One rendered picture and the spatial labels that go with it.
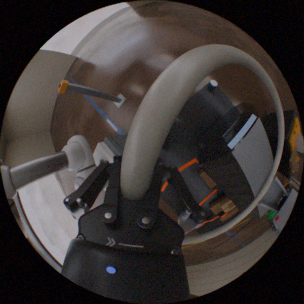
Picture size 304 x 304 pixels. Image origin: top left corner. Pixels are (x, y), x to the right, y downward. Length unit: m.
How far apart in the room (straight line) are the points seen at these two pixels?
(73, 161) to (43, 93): 5.95
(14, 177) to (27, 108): 6.22
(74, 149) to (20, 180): 0.37
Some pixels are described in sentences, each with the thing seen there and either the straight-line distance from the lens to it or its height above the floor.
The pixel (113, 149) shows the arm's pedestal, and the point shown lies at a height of 0.80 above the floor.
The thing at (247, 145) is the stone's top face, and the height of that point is 0.80.
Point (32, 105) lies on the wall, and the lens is 6.58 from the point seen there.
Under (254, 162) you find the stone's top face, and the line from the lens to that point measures 0.73.
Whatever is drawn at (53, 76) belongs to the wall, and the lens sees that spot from 6.16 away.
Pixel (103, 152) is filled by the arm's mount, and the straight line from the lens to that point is 0.72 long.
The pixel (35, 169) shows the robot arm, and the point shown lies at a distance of 0.52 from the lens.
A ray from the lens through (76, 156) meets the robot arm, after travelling 0.57.
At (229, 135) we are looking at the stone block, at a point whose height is 0.75.
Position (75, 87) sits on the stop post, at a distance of 1.23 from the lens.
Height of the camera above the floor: 1.33
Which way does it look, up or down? 67 degrees down
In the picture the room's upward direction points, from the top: 121 degrees counter-clockwise
